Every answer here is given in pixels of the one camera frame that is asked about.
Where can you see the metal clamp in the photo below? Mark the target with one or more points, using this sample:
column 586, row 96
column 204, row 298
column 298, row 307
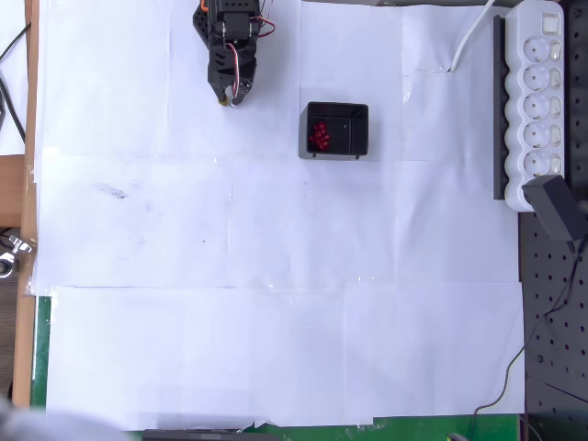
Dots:
column 18, row 243

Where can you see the black power adapter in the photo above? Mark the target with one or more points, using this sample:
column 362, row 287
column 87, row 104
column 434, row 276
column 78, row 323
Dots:
column 551, row 206

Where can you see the green cutting mat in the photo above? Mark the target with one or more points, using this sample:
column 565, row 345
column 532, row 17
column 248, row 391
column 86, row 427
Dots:
column 41, row 349

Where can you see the white power strip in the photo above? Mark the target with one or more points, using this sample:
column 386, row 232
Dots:
column 535, row 105

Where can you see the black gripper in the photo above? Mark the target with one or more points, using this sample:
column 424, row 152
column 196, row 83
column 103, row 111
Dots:
column 223, row 79

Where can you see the flat black device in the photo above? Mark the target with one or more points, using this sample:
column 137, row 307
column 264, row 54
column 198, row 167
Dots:
column 206, row 436

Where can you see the blurred grey object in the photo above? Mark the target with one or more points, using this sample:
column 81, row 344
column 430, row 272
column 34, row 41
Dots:
column 37, row 427

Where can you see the black perforated pegboard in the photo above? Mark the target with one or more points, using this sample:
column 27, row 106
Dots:
column 556, row 344

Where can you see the black square container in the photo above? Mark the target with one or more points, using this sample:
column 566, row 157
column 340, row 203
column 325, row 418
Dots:
column 304, row 138

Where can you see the white paper table cover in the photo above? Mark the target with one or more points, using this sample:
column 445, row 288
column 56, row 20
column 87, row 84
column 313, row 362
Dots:
column 298, row 344

